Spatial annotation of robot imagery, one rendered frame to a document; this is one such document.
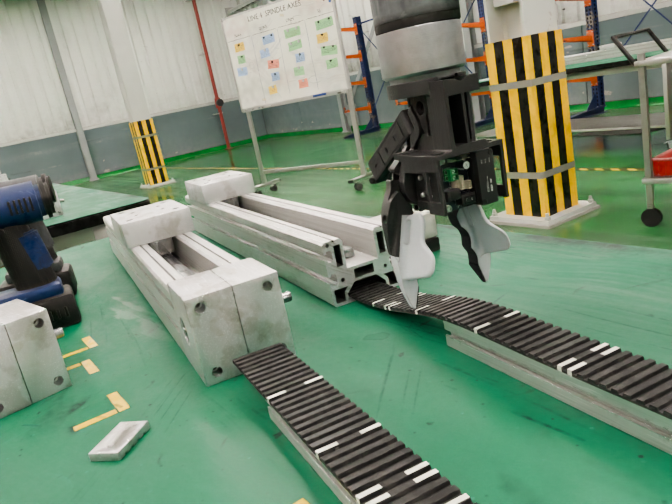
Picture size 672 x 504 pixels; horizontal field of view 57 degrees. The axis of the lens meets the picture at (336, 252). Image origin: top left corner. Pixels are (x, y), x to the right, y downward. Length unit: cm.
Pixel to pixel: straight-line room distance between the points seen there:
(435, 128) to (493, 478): 28
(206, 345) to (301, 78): 597
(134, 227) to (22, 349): 34
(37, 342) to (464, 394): 46
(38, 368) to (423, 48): 52
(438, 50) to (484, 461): 32
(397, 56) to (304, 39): 593
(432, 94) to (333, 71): 576
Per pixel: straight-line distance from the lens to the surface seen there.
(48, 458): 64
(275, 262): 96
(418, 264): 57
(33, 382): 77
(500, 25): 410
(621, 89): 941
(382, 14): 56
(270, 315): 66
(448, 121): 53
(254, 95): 700
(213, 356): 65
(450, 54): 55
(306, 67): 649
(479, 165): 56
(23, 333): 75
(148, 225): 103
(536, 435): 49
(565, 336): 55
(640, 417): 47
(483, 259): 65
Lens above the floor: 105
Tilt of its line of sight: 15 degrees down
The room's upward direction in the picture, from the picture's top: 12 degrees counter-clockwise
